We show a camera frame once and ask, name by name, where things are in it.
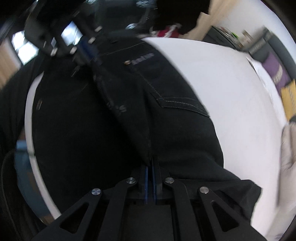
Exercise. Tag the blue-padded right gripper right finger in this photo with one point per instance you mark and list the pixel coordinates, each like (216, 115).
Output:
(202, 216)

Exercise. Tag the dark grey nightstand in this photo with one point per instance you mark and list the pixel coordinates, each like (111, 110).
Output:
(218, 36)

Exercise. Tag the red and white bag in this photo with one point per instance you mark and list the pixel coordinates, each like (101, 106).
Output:
(169, 32)

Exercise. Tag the yellow cushion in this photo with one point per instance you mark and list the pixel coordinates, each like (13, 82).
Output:
(288, 97)

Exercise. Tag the dark grey headboard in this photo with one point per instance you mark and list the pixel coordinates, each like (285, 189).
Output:
(268, 43)

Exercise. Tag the black denim pants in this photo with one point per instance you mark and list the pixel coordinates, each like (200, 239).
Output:
(123, 110)

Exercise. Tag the white bed mattress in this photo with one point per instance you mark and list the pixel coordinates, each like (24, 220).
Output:
(249, 118)

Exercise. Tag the beige curtain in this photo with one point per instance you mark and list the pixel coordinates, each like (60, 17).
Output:
(218, 10)

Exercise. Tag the rolled beige duvet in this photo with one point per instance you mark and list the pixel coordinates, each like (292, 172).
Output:
(287, 167)

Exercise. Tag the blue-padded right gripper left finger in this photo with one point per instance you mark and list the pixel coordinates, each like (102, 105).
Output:
(99, 214)

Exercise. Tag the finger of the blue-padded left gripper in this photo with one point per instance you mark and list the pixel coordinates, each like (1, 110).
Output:
(88, 53)

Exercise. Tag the purple cushion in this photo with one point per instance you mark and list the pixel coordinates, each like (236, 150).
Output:
(276, 71)

